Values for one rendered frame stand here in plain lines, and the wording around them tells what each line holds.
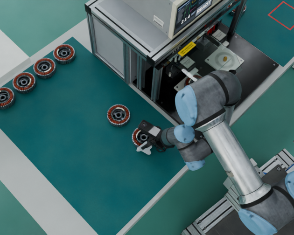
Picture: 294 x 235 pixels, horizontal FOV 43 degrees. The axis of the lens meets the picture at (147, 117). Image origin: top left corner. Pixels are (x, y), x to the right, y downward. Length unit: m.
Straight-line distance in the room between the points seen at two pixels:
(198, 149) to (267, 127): 1.35
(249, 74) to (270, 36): 0.32
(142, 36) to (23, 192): 0.87
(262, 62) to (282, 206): 1.04
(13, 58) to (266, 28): 1.42
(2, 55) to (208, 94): 0.81
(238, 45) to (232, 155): 1.05
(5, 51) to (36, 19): 1.75
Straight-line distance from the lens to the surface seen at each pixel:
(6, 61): 1.52
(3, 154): 1.86
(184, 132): 1.47
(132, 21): 1.70
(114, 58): 1.90
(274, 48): 2.21
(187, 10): 1.60
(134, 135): 1.75
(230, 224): 2.29
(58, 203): 1.72
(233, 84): 1.22
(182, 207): 2.47
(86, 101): 1.89
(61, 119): 1.86
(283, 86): 3.04
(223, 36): 1.96
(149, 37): 1.64
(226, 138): 1.18
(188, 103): 1.14
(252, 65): 2.08
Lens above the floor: 2.38
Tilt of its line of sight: 63 degrees down
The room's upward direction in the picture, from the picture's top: 5 degrees clockwise
